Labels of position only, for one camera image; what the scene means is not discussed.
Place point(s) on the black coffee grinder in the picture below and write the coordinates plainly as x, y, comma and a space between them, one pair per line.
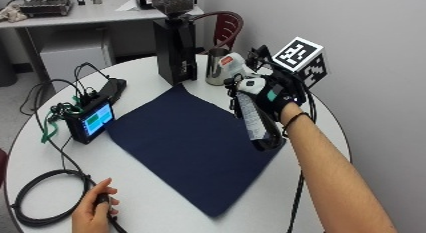
174, 43

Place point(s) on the white palm camera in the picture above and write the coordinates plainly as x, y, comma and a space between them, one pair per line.
250, 84

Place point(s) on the white drawer cabinet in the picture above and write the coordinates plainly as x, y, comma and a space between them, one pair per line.
74, 56

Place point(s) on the black box unit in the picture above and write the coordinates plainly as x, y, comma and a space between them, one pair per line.
113, 89

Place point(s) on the white marker cube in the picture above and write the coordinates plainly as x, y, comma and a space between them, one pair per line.
301, 61

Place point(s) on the dark waste bin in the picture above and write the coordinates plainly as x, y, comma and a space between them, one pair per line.
5, 68

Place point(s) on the beige crumpled cloth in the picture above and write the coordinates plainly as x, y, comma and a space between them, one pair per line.
10, 13

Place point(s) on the white container with red label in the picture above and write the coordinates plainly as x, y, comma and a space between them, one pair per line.
233, 63

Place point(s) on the steel milk pitcher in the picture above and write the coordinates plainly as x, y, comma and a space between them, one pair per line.
214, 68

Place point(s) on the black wristband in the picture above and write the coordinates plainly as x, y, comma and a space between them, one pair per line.
294, 120

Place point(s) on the navy blue cloth mat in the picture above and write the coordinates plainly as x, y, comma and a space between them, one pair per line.
190, 143

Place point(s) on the white paper sheet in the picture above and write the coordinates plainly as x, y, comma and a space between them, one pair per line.
128, 6

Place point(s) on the small black screen device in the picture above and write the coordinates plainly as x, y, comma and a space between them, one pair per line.
90, 121

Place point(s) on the black appliance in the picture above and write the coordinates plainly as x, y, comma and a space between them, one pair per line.
144, 0

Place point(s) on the metal espresso machine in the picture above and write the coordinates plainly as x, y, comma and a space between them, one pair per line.
44, 3

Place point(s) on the white desk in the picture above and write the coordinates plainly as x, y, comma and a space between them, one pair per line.
84, 16

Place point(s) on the dark red chair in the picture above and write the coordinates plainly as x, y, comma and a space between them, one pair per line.
226, 28

